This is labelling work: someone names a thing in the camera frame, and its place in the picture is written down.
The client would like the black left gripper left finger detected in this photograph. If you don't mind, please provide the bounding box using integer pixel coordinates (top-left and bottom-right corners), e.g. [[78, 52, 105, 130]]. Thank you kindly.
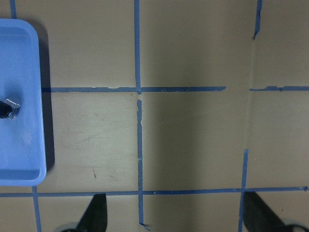
[[76, 194, 107, 232]]

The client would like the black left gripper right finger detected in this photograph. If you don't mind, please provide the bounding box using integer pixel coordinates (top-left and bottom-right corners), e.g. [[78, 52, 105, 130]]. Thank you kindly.
[[243, 190, 309, 232]]

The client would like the red emergency stop button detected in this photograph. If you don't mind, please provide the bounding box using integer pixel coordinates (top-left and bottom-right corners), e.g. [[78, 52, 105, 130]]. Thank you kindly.
[[0, 99, 20, 120]]

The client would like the blue plastic tray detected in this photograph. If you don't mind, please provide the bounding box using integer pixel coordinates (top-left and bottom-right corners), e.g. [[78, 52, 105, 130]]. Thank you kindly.
[[0, 19, 47, 186]]

